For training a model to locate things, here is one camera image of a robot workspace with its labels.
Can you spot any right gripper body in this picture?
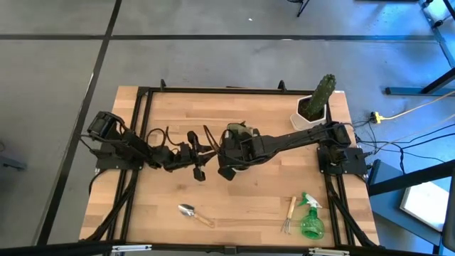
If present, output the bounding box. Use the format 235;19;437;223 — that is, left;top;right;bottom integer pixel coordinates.
217;128;259;181

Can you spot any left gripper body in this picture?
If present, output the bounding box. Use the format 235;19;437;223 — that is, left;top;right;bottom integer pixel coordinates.
163;130;207;182

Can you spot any cream green-trimmed gardening bag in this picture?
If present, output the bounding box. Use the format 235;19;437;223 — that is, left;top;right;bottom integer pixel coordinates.
225;120;262;175

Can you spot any wide trowel wooden handle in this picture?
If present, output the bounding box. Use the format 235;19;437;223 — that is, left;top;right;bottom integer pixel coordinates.
177;203;216;228

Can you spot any white hexagonal plant pot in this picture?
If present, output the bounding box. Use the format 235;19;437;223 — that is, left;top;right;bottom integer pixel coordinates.
289;95;328;132

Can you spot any green cactus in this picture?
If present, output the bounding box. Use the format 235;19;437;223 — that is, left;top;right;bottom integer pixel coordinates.
306;73;337;121

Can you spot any green plastic spray bottle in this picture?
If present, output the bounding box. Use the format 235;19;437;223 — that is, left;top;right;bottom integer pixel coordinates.
297;192;326;240

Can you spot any black tripod leg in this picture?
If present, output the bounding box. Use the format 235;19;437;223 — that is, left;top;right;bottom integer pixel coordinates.
296;0;311;18

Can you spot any black rig bar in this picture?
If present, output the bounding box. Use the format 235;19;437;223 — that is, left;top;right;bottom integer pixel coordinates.
0;240;455;256

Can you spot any blue-grey cabinet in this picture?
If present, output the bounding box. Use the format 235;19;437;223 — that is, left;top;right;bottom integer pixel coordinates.
368;159;444;246

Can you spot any black support beam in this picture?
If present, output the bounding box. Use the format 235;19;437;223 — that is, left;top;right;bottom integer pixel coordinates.
367;159;455;198

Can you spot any blue floor beam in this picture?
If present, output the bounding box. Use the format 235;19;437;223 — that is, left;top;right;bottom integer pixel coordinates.
385;86;455;97

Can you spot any white panel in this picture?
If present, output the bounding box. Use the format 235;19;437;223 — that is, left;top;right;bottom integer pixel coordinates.
400;181;451;233

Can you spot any black diagonal stand beam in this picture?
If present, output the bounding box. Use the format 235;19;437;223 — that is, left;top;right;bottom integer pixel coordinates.
421;67;455;95

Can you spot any grey metal stand beam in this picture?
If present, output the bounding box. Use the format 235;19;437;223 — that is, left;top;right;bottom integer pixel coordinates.
418;0;455;69

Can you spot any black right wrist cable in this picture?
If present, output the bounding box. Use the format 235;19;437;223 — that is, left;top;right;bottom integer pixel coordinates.
202;124;274;169

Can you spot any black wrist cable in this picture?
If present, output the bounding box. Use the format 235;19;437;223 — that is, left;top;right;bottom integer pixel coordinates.
202;124;274;169
146;126;181;147

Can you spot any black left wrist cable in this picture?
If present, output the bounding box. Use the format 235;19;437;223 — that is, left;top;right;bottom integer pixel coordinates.
146;126;181;147

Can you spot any black aluminium table frame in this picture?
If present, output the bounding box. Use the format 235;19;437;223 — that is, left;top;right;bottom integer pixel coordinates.
80;78;378;248

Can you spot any small rake wooden handle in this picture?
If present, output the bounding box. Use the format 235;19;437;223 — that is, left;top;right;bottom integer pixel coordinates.
281;196;297;235

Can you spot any silver bracket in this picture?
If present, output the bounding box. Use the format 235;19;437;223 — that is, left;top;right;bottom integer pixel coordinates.
111;244;153;254
307;247;351;256

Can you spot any yellow power cable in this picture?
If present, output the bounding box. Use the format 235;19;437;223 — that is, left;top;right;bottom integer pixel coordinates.
382;90;455;122

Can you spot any black floor cable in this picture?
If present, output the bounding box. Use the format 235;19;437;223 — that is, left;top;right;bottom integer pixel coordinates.
355;120;455;146
365;132;455;164

